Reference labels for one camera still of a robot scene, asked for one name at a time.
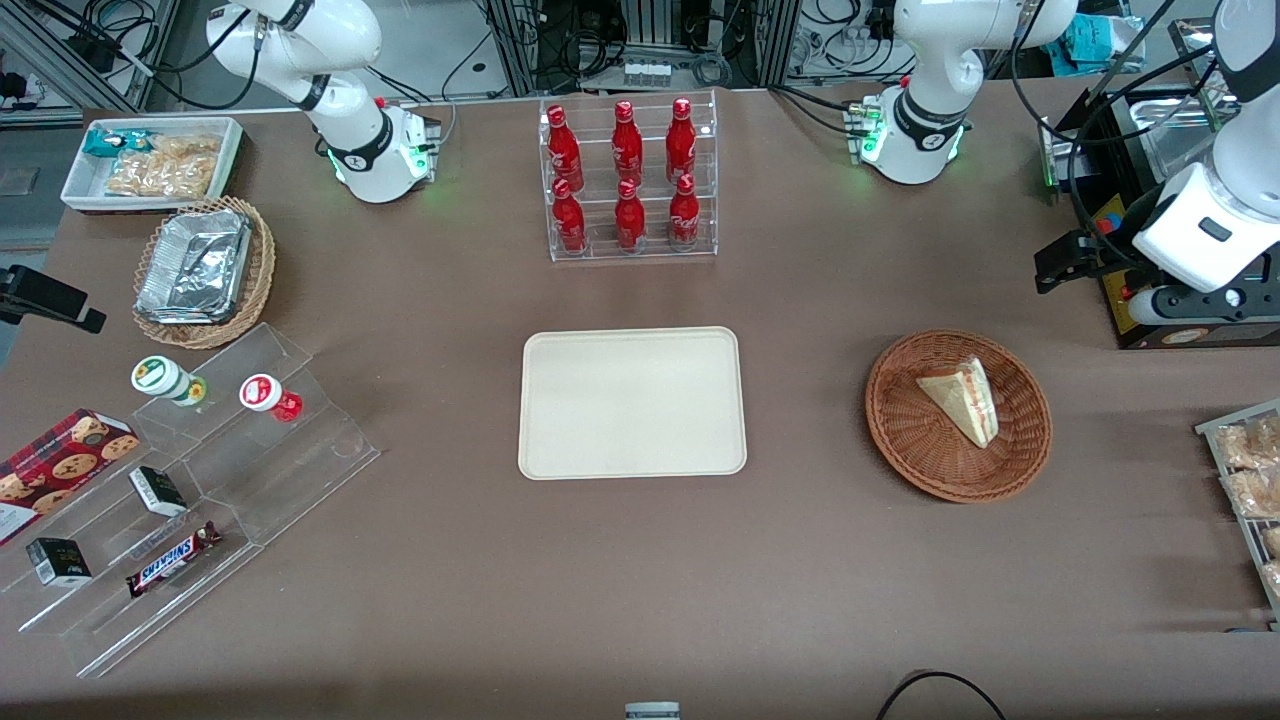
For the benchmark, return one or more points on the clear bag of pastry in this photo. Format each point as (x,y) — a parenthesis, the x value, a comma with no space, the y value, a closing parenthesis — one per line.
(1250,445)
(1255,493)

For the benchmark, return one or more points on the teal plastic bag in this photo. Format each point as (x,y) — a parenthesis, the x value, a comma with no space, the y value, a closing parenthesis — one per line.
(1090,40)

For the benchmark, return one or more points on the small black box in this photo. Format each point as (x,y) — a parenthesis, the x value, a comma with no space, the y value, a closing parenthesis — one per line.
(158,491)
(58,562)

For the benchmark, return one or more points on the green-lidded small bottle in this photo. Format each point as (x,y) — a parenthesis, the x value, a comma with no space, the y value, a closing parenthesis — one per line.
(160,377)

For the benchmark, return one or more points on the clear bag of crackers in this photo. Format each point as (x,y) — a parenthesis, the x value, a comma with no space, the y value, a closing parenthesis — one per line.
(165,172)

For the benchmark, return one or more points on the wicker basket with foil trays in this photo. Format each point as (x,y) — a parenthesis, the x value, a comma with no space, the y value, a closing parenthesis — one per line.
(262,270)

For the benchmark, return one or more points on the beige rectangular tray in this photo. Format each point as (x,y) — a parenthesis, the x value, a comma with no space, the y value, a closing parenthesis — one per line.
(632,403)

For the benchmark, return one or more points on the clear acrylic bottle rack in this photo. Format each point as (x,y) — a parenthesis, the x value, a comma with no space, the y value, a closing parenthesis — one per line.
(650,255)

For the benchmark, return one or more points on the triangular sandwich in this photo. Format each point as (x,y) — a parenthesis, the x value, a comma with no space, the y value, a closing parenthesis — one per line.
(960,400)

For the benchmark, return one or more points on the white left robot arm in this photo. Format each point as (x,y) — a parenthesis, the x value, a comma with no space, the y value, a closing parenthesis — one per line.
(930,60)

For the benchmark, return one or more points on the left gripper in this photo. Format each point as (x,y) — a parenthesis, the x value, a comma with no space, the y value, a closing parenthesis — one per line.
(1098,253)

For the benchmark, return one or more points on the white rectangular snack bin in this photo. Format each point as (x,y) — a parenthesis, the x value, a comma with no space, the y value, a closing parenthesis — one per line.
(80,190)

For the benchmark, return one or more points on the red cola bottle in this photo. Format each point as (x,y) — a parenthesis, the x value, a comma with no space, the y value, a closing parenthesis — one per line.
(569,222)
(627,148)
(681,145)
(684,216)
(564,150)
(630,220)

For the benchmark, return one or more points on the red cookie box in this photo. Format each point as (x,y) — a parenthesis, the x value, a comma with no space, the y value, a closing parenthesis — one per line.
(55,470)

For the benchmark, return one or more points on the teal snack packet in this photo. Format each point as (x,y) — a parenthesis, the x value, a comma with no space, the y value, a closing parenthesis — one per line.
(105,142)

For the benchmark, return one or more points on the small grey device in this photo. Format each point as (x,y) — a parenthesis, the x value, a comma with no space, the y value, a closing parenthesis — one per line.
(652,711)

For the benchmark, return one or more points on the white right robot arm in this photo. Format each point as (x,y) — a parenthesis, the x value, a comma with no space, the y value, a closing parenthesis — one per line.
(350,150)

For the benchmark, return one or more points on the round brown wicker basket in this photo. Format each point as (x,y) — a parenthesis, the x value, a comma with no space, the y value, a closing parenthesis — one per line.
(930,460)

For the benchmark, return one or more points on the black food warmer cabinet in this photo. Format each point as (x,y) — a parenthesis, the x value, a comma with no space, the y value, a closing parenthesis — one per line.
(1180,338)

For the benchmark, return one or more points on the clear acrylic stepped stand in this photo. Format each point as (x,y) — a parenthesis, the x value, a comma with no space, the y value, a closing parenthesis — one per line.
(300,470)

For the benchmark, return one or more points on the Snickers chocolate bar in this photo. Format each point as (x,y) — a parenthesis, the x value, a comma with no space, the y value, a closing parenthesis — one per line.
(170,560)

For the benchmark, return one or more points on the red-lidded small bottle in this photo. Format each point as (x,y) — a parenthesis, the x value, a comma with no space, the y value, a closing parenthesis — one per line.
(265,394)

